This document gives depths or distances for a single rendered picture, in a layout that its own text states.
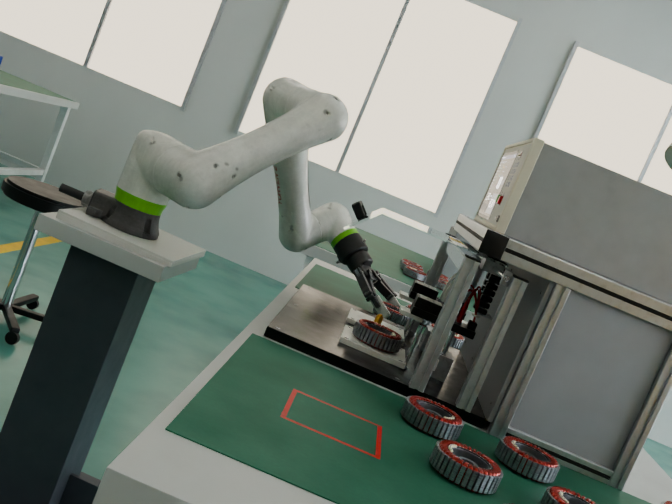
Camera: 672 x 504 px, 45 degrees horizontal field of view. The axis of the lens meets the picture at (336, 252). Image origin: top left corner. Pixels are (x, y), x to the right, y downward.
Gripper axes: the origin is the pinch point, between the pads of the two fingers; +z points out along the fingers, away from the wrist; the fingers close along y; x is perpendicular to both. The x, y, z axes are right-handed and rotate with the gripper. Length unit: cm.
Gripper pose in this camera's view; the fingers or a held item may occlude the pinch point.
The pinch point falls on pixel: (391, 312)
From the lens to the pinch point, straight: 239.1
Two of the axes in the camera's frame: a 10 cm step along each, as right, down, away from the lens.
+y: -4.7, -0.9, -8.8
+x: 7.3, -6.0, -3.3
